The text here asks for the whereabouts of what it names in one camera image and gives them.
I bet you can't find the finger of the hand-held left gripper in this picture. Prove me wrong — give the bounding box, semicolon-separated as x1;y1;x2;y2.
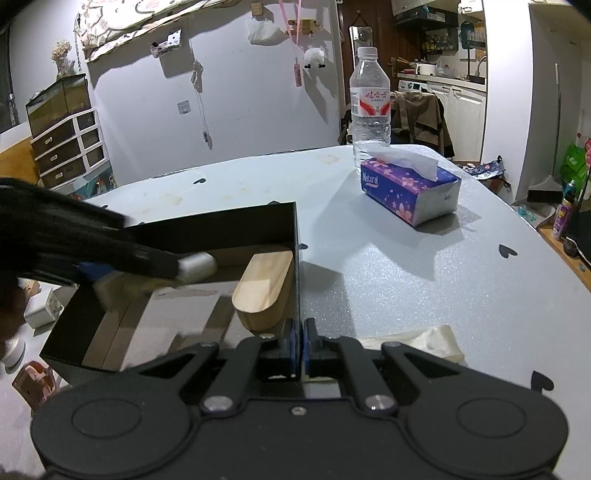
37;228;182;283

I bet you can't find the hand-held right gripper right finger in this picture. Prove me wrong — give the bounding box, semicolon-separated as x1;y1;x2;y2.
302;318;462;414

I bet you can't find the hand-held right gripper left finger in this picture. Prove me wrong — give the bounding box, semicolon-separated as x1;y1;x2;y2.
134;318;300;414

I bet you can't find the white cylindrical object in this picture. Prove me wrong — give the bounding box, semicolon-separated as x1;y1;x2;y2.
178;251;219;285

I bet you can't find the oval wooden block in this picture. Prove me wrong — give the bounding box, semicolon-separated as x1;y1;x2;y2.
231;251;296;333

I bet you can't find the black cardboard box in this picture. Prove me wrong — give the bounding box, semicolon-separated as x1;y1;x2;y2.
39;200;303;384

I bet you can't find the white drawer cabinet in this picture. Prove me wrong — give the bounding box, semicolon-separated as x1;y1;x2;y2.
30;110;112;191

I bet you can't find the white box on floor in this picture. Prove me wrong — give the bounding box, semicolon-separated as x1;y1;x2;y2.
23;291;64;329

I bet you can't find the glass fish tank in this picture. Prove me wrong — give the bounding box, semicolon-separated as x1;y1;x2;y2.
25;74;91;138

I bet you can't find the crumpled clear plastic bag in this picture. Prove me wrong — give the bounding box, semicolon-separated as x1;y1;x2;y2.
358;324;465;366

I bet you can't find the dried flower bunch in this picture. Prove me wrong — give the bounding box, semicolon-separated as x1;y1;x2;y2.
51;41;75;78

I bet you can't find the orange plastic item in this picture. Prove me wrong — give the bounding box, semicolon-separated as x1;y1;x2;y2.
11;362;57;408

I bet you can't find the blue labelled bottle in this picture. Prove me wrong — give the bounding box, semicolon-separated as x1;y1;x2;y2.
360;148;462;228

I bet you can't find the floral printed cloth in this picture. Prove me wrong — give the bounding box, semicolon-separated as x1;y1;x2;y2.
76;0;259;62

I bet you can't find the clear plastic water bottle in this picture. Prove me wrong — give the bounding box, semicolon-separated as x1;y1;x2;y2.
348;46;392;171

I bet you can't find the brown jacket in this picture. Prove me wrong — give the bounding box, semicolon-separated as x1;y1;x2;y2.
390;91;456;158

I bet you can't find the white hanging bag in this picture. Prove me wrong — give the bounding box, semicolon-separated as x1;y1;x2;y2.
247;17;282;46

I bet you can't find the pink ribbon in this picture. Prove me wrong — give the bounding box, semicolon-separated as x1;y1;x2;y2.
278;0;304;48

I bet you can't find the spray can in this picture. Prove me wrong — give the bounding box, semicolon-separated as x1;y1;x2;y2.
553;180;579;241

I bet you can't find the green bag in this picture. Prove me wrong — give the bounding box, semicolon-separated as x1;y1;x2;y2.
560;143;590;186

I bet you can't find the hanging cord with charm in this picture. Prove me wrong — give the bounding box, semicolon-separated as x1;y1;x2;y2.
191;60;214;145

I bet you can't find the wall mirror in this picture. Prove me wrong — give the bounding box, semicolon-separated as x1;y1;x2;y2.
348;25;376;112

